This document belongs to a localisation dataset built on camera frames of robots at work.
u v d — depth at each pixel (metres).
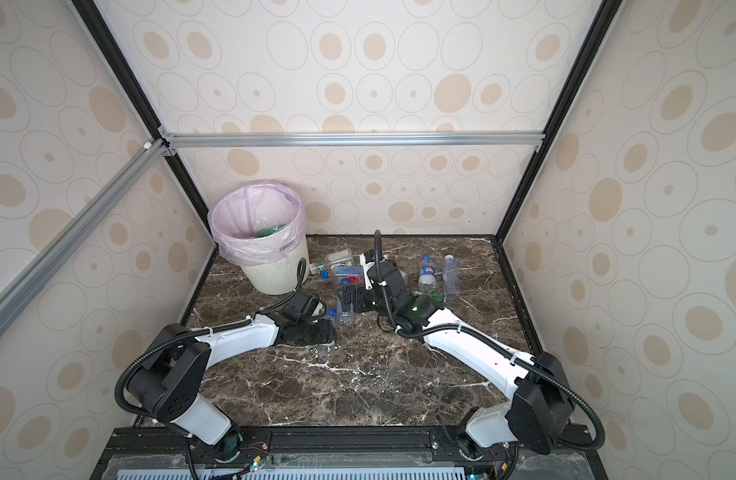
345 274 1.02
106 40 0.71
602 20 0.69
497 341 0.47
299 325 0.71
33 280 0.55
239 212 0.97
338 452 0.73
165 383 0.45
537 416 0.40
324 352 0.85
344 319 0.94
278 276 0.94
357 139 0.95
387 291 0.56
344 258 1.07
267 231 1.04
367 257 0.68
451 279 1.02
